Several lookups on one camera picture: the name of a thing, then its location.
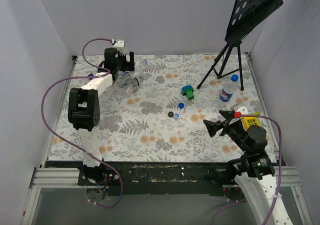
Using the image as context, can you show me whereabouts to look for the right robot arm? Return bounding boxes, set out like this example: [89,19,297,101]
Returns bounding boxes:
[203,110,293,225]

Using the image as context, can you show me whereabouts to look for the black music stand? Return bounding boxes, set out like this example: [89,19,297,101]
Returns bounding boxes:
[197,0,284,91]

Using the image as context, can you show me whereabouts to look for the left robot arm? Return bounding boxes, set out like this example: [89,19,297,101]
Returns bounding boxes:
[68,47,135,185]

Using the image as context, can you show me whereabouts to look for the floral table cloth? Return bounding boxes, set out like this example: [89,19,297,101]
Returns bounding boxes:
[48,54,263,163]

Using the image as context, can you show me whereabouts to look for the Pepsi plastic bottle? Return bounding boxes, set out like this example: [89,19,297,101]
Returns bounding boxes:
[219,78,239,103]

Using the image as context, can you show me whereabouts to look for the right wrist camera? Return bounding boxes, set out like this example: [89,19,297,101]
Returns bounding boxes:
[230,103,249,118]

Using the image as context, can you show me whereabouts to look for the black bottle cap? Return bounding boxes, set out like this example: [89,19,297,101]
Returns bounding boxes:
[168,111,174,117]

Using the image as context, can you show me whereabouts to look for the black base beam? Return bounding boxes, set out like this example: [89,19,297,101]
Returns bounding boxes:
[45,161,241,196]

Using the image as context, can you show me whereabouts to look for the green blue toy bricks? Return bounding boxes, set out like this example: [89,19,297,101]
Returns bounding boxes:
[181,85,194,101]

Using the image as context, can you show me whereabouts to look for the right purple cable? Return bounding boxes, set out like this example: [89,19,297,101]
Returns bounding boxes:
[211,113,283,223]

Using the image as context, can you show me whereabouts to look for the clear lying bottle silver label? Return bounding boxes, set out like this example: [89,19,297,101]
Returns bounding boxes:
[115,71,145,88]

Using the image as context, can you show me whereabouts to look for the white blue bottle cap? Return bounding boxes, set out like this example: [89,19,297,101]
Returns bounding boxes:
[174,113,180,119]

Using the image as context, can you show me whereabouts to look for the clear bottle black label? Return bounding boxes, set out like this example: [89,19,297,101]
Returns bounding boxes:
[122,76,144,95]

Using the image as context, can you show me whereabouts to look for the yellow green toy brick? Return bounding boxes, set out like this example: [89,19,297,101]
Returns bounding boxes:
[241,116,261,130]

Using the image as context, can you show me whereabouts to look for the blue label bottle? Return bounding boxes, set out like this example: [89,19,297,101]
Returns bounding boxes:
[119,59,148,77]

